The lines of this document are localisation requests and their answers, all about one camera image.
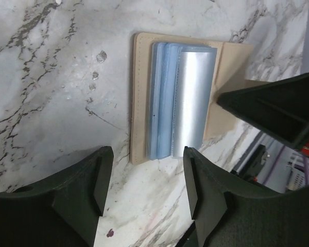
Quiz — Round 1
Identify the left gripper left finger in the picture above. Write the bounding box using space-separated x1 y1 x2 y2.
0 146 113 246

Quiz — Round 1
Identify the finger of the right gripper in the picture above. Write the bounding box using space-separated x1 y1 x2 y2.
217 73 309 149

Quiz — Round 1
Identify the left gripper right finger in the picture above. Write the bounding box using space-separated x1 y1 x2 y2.
183 147 309 246

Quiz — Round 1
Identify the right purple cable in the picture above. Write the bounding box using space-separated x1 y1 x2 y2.
262 144 309 186

